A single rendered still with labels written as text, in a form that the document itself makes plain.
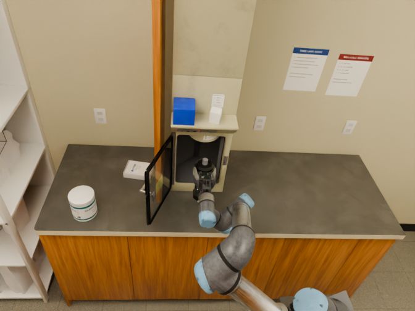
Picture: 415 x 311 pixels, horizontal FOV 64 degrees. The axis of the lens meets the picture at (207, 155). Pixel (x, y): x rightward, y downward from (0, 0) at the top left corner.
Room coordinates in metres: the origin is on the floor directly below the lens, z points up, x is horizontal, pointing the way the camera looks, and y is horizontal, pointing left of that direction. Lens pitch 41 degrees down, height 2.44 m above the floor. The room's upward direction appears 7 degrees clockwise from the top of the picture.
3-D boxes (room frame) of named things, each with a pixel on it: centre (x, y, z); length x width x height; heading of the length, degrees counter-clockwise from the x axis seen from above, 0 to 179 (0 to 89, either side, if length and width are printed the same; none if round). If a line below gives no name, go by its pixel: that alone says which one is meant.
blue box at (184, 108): (1.31, 0.13, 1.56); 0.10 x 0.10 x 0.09; 7
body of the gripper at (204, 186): (1.12, -0.01, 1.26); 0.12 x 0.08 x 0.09; 7
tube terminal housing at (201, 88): (1.50, 0.06, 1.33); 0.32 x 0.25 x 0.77; 97
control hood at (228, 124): (1.32, 0.03, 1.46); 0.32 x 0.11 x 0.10; 97
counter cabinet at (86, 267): (1.46, -0.12, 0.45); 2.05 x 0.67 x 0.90; 97
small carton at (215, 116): (1.32, -0.01, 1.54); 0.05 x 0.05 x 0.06; 83
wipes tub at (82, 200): (1.12, 0.63, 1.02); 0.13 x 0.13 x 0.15
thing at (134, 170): (1.48, 0.42, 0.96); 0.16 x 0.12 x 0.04; 89
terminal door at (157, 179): (1.19, 0.23, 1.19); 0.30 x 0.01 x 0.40; 166
